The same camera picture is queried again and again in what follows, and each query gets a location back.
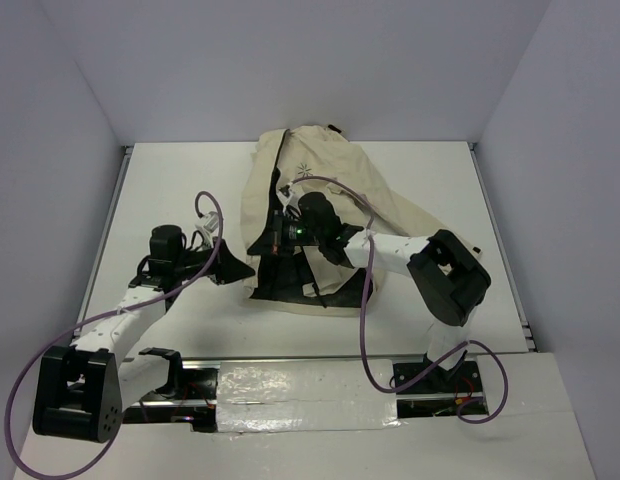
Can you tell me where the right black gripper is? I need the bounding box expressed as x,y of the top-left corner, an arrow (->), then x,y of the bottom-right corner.
248,209 -> 324,256

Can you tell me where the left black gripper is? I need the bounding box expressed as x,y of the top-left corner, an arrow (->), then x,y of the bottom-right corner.
173,236 -> 255,286

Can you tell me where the cream jacket with black zipper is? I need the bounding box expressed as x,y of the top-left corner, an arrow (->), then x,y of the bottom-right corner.
240,126 -> 445,316

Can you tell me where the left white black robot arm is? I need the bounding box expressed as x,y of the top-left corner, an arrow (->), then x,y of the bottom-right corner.
32,225 -> 255,443

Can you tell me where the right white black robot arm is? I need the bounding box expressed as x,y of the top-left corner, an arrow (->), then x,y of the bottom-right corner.
248,187 -> 491,391

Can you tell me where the white foam front board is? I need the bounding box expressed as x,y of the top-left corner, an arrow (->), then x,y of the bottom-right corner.
21,353 -> 595,479

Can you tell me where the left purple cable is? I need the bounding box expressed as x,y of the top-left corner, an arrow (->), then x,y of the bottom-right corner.
4,191 -> 224,476

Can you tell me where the purple cable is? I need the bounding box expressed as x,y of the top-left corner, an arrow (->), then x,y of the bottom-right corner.
4,191 -> 224,476
287,175 -> 506,425

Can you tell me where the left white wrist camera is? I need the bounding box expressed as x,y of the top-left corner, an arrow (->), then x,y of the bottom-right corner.
195,211 -> 220,244

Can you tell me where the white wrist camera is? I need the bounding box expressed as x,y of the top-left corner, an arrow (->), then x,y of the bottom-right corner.
277,183 -> 300,210
195,211 -> 220,244

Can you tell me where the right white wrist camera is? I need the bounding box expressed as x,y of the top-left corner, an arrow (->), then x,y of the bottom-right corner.
277,183 -> 300,210

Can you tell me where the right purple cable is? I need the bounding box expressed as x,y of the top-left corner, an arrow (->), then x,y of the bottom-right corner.
287,175 -> 506,425

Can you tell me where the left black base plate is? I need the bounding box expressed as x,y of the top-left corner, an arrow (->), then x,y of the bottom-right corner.
123,362 -> 219,433

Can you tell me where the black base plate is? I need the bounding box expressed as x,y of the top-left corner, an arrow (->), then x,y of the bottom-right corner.
396,360 -> 488,419
123,362 -> 219,433

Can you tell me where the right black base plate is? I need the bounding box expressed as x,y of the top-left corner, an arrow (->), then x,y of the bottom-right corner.
396,360 -> 488,419

